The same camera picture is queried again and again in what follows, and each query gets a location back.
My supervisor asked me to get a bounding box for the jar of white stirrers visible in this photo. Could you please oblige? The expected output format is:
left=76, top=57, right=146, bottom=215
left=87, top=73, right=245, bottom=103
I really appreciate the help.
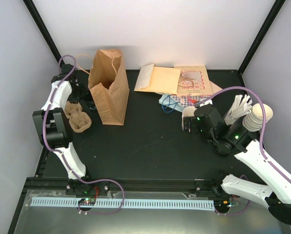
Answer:
left=224, top=95, right=252, bottom=125

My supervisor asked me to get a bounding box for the right black frame post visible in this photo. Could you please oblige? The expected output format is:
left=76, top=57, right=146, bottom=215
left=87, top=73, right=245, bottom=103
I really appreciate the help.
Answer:
left=238, top=0, right=286, bottom=75

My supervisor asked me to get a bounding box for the white lid stack on sleeve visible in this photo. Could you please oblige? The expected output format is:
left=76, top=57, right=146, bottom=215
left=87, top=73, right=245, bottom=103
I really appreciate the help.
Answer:
left=242, top=103, right=273, bottom=132

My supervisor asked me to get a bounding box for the tan flat paper bag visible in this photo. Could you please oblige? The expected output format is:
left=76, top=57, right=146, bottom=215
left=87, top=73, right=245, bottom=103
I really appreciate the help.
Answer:
left=210, top=81, right=222, bottom=94

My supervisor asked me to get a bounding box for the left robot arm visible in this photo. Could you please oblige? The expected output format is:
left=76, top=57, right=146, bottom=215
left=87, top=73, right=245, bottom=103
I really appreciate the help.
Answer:
left=32, top=64, right=94, bottom=195

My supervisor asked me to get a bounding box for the cakes printed paper bag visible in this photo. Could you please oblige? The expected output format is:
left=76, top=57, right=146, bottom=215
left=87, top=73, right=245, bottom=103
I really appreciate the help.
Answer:
left=174, top=65, right=213, bottom=96

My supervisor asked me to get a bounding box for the black lid stack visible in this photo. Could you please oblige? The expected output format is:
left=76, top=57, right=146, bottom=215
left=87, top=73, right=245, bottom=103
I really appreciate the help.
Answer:
left=214, top=143, right=232, bottom=156

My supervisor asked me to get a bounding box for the black frame post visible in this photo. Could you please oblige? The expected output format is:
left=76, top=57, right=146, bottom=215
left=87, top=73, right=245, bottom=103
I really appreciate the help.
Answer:
left=23, top=0, right=61, bottom=71
left=238, top=0, right=286, bottom=75

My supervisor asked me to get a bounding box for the black cup sleeve stack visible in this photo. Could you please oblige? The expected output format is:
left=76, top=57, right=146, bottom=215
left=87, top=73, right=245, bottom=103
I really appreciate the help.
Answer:
left=84, top=94, right=97, bottom=111

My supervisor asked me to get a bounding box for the yellow padded envelope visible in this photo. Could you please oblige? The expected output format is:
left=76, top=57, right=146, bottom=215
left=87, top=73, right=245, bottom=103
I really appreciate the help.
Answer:
left=134, top=63, right=181, bottom=95

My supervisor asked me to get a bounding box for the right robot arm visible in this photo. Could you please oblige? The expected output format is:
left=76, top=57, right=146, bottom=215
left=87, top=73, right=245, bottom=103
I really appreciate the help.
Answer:
left=182, top=104, right=291, bottom=225

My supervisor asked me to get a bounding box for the white paper cup stack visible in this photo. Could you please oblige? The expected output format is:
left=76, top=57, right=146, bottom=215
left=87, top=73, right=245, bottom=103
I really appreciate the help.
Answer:
left=181, top=106, right=196, bottom=132

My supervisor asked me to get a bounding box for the brown paper bag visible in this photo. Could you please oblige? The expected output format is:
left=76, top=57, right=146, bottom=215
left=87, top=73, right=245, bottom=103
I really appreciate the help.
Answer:
left=77, top=49, right=130, bottom=126

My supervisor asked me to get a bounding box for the light blue cable duct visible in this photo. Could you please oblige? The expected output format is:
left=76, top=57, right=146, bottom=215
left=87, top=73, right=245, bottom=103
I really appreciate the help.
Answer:
left=30, top=197, right=215, bottom=211

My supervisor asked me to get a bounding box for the blue checkered paper bag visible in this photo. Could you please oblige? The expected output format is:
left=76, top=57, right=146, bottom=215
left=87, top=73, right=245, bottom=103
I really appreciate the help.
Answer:
left=171, top=95, right=209, bottom=108

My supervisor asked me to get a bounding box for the brown cardboard cup carrier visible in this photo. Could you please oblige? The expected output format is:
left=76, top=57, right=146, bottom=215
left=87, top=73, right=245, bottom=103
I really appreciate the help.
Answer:
left=64, top=101, right=92, bottom=133

